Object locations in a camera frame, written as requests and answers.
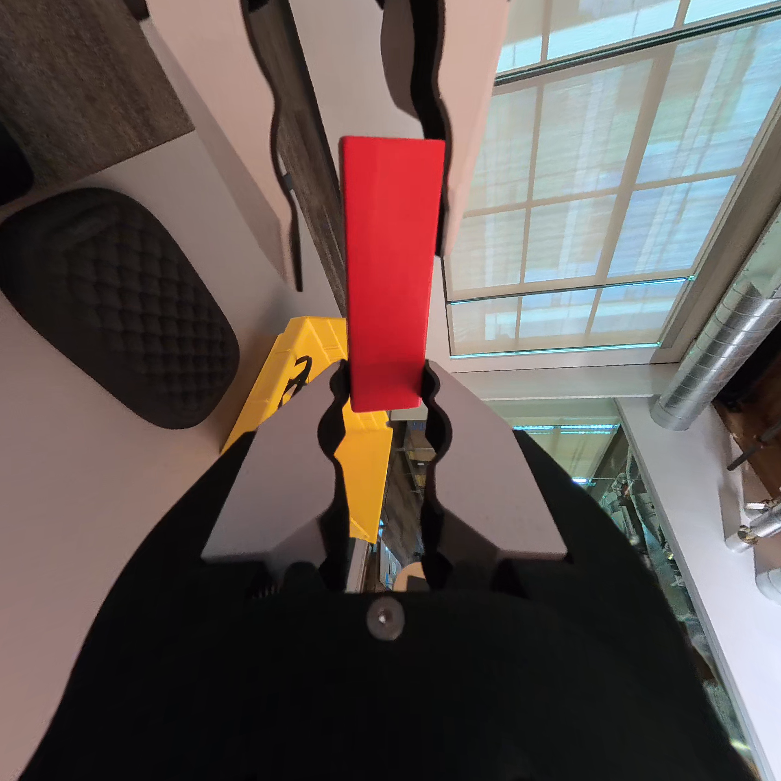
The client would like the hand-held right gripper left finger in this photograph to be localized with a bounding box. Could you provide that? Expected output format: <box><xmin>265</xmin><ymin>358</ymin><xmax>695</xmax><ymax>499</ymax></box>
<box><xmin>200</xmin><ymin>360</ymin><xmax>351</xmax><ymax>577</ymax></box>

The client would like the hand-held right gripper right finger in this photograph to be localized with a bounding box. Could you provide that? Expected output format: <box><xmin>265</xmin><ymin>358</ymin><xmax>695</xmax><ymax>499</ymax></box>
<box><xmin>418</xmin><ymin>359</ymin><xmax>569</xmax><ymax>587</ymax></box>

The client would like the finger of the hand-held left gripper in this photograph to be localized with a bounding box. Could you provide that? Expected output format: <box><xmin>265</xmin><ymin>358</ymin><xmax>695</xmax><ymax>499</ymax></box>
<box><xmin>375</xmin><ymin>0</ymin><xmax>515</xmax><ymax>258</ymax></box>
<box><xmin>145</xmin><ymin>0</ymin><xmax>306</xmax><ymax>292</ymax></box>

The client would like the red rectangular block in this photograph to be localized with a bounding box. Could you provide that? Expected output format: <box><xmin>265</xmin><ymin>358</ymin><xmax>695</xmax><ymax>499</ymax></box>
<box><xmin>338</xmin><ymin>135</ymin><xmax>446</xmax><ymax>413</ymax></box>

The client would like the yellow plastic bin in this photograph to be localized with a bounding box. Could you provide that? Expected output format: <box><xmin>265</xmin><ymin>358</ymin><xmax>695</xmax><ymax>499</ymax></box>
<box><xmin>220</xmin><ymin>316</ymin><xmax>394</xmax><ymax>543</ymax></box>

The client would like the grey felt mat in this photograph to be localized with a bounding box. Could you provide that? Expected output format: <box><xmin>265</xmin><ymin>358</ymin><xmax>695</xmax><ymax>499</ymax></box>
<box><xmin>0</xmin><ymin>0</ymin><xmax>196</xmax><ymax>187</ymax></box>

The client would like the large paned window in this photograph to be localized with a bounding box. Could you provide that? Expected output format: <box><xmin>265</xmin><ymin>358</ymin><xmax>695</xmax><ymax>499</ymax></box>
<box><xmin>444</xmin><ymin>0</ymin><xmax>781</xmax><ymax>362</ymax></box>

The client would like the black quilted pad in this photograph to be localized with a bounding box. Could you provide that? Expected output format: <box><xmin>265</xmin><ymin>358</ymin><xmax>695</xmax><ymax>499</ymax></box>
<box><xmin>0</xmin><ymin>188</ymin><xmax>240</xmax><ymax>430</ymax></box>

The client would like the metal pipe fitting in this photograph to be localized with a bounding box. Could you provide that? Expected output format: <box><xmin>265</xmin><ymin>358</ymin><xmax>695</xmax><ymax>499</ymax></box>
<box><xmin>723</xmin><ymin>493</ymin><xmax>781</xmax><ymax>554</ymax></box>

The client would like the ribbed silver duct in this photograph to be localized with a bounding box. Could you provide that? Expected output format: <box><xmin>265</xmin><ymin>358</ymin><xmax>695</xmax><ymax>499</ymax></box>
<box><xmin>648</xmin><ymin>277</ymin><xmax>781</xmax><ymax>432</ymax></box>

